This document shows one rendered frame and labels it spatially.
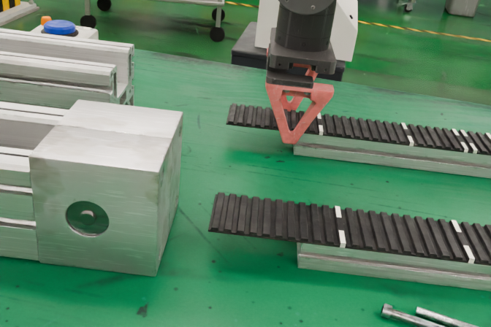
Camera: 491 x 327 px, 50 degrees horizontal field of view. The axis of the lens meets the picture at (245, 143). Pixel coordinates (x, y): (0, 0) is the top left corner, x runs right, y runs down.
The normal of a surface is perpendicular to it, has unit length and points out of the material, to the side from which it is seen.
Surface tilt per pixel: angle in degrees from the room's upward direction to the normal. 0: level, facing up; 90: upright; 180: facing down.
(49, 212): 90
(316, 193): 0
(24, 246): 90
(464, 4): 94
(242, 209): 0
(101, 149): 0
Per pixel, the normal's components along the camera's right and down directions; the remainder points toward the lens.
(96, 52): -0.06, 0.47
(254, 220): 0.10, -0.88
